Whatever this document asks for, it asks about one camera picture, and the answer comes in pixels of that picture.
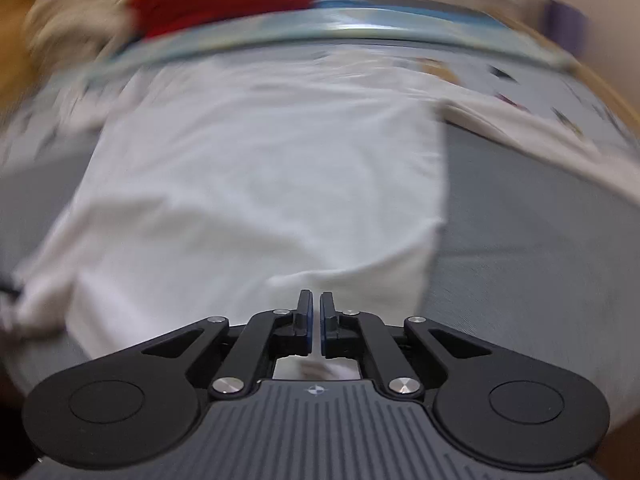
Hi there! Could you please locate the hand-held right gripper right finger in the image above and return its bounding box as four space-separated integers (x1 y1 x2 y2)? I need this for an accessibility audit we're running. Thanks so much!
320 291 494 401

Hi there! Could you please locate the wooden bed frame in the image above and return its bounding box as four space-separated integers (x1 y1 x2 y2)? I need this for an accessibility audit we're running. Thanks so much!
520 12 640 128

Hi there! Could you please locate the light blue patterned quilt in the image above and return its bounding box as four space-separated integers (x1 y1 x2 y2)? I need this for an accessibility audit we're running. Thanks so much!
85 0 576 83

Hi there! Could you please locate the beige fluffy cloth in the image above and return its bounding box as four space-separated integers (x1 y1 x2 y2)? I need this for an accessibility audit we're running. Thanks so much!
25 0 151 63

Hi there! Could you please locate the purple block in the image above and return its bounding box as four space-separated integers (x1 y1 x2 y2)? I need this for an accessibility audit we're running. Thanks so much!
542 0 590 58

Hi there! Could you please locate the printed bed sheet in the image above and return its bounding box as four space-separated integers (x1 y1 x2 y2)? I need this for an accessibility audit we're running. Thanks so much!
0 45 640 426

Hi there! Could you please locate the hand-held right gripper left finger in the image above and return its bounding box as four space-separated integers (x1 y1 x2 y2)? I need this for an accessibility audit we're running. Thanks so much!
142 289 315 398

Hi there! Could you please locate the white garment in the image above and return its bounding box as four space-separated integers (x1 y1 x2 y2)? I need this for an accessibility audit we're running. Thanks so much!
12 52 640 366

